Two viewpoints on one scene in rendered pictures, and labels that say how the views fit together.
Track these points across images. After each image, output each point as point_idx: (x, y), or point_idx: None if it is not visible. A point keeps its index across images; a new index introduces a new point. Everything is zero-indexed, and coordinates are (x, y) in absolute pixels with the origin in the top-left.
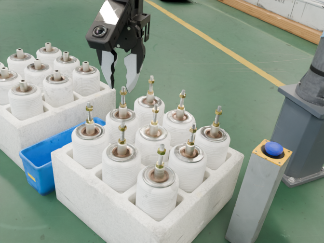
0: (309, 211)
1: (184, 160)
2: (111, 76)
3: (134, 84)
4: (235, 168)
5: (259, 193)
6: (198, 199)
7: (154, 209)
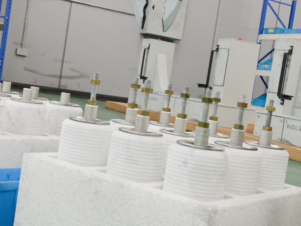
0: None
1: (232, 145)
2: (144, 8)
3: (174, 16)
4: (300, 203)
5: None
6: (255, 200)
7: (195, 187)
